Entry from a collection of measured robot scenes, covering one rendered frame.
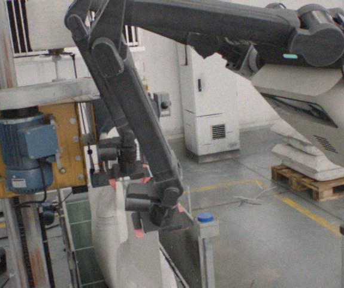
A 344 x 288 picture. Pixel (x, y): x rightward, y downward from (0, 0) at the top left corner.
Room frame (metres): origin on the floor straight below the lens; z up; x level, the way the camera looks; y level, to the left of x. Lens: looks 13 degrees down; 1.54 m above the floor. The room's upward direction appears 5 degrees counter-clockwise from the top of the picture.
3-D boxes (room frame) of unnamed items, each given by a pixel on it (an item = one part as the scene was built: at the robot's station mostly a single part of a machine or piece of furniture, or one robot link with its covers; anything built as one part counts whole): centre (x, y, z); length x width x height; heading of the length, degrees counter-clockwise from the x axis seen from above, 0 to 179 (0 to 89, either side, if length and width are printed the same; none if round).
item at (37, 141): (1.38, 0.41, 1.25); 0.10 x 0.08 x 0.12; 131
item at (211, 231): (1.65, -0.10, 0.81); 0.08 x 0.08 x 0.06; 16
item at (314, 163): (4.06, -1.47, 0.32); 0.66 x 0.43 x 0.15; 107
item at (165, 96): (1.75, 0.03, 1.29); 0.08 x 0.05 x 0.09; 16
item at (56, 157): (1.54, 0.42, 1.23); 0.28 x 0.07 x 0.16; 16
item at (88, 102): (1.74, 0.33, 1.26); 0.22 x 0.05 x 0.16; 16
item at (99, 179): (1.67, 0.28, 1.04); 0.08 x 0.06 x 0.05; 106
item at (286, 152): (4.44, -1.36, 0.32); 0.67 x 0.42 x 0.14; 109
